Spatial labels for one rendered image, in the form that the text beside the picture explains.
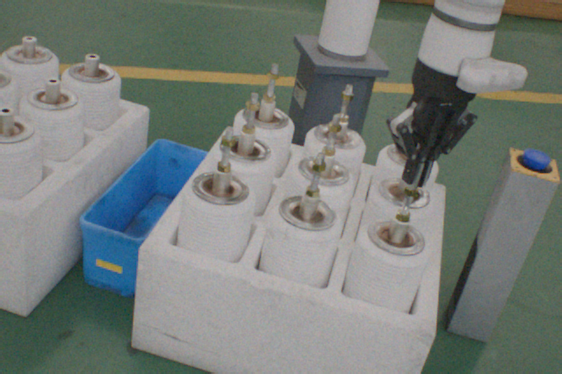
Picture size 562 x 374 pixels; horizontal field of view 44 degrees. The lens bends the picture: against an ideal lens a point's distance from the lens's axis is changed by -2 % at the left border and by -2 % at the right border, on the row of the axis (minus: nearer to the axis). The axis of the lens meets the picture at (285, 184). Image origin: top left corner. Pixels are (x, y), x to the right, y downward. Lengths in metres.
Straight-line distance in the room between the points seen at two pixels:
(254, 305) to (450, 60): 0.39
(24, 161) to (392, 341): 0.54
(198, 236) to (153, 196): 0.43
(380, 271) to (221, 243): 0.21
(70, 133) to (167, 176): 0.28
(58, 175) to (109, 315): 0.22
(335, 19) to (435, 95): 0.52
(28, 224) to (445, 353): 0.66
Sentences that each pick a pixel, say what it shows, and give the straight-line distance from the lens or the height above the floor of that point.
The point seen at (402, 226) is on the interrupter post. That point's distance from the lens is 0.89.
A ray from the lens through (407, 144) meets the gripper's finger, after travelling 0.80.
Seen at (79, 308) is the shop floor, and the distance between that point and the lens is 1.10.
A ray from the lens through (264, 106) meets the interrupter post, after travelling 1.11.
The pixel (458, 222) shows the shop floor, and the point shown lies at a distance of 1.49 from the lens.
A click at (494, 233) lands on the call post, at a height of 0.20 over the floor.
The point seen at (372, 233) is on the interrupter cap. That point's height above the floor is 0.25.
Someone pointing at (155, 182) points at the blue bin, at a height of 0.03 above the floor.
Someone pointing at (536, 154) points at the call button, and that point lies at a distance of 1.06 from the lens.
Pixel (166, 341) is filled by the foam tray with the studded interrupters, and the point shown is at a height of 0.03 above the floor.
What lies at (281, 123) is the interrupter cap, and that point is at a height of 0.25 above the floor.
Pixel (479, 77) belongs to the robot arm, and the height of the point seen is 0.51.
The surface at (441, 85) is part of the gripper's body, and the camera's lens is 0.78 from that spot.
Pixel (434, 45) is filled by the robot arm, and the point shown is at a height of 0.52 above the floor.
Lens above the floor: 0.74
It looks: 31 degrees down
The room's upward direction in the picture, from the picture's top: 12 degrees clockwise
